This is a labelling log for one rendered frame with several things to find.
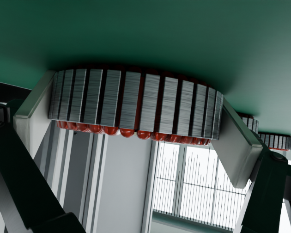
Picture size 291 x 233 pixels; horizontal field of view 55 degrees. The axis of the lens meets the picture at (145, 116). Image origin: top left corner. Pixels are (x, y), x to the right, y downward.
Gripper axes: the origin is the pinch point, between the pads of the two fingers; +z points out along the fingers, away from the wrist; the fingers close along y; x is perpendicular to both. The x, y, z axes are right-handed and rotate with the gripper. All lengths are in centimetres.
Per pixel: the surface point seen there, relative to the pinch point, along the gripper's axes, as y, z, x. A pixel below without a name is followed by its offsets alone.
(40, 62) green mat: -6.3, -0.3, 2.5
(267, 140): 35, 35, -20
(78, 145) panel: -5.7, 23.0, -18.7
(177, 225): 106, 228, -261
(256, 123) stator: 14.7, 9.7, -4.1
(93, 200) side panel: -2.0, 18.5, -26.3
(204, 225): 143, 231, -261
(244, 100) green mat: 8.2, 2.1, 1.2
